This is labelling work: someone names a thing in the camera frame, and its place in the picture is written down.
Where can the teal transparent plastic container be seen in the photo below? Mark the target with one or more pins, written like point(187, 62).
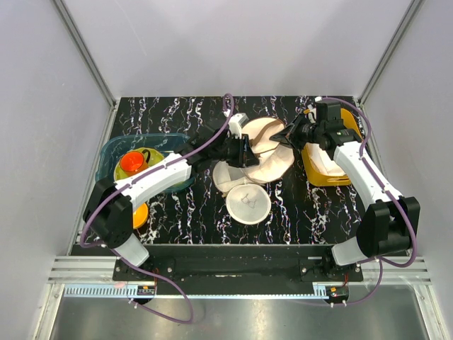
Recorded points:
point(118, 146)

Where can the aluminium front rail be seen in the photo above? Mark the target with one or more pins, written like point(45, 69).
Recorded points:
point(104, 276)

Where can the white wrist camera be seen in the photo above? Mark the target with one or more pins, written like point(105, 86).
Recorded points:
point(236, 124)
point(310, 112)

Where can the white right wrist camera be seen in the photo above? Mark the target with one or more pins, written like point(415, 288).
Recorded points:
point(310, 112)

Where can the orange bowl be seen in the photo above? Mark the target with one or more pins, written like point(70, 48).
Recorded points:
point(140, 216)

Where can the aluminium frame post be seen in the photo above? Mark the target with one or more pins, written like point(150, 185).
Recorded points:
point(402, 28)
point(82, 48)

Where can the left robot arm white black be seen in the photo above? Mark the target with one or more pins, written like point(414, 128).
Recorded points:
point(111, 204)

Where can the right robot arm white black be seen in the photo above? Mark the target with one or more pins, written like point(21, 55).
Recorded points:
point(391, 219)

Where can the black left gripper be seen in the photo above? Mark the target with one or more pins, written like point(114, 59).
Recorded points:
point(245, 157)

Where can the yellow-green plate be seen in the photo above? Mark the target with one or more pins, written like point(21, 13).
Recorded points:
point(152, 157)

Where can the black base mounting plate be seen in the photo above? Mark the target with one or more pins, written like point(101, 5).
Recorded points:
point(233, 265)

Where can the cream laundry bag brown trim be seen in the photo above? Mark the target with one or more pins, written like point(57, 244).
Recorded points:
point(274, 158)

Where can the aluminium frame post right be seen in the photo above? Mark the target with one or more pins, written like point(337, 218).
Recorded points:
point(402, 28)

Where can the white mesh laundry bag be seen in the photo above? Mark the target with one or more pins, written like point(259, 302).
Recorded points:
point(246, 201)

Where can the yellow plastic bin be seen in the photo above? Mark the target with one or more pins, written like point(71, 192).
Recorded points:
point(320, 169)

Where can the orange translucent cup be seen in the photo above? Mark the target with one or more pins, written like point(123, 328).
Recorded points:
point(133, 163)

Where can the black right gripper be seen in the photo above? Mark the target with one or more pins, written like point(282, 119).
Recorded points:
point(291, 132)

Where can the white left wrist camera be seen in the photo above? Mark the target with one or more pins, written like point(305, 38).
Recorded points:
point(236, 124)

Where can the aluminium frame post left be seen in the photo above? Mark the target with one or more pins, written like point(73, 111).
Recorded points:
point(82, 48)

